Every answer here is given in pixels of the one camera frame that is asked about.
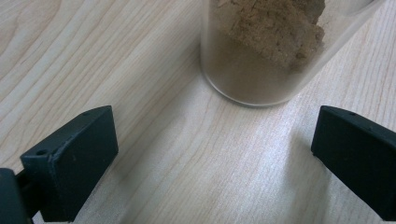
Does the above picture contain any glass spice jar silver lid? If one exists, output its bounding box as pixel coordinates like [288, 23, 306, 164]
[200, 0, 387, 107]

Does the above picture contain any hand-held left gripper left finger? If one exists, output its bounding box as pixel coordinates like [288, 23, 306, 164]
[20, 105, 120, 223]

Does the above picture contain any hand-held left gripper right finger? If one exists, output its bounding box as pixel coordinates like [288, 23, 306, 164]
[310, 105, 396, 222]

